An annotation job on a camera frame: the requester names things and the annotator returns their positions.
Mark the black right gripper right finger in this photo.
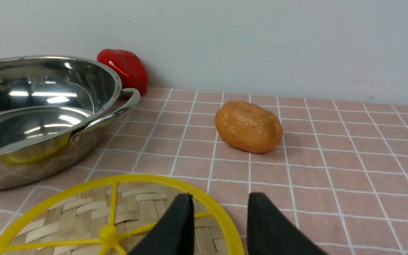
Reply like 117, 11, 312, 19
246, 192, 327, 255

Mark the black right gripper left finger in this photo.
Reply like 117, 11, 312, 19
128, 193, 194, 255

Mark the yellow woven bamboo steamer lid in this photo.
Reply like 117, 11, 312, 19
0, 175, 245, 255

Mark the stainless steel pot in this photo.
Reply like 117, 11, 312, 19
0, 55, 141, 190

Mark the pink checkered tablecloth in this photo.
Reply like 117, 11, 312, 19
0, 88, 408, 255

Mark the brown potato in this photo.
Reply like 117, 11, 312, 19
214, 101, 283, 153

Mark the red bell pepper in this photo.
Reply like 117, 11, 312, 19
96, 49, 149, 96

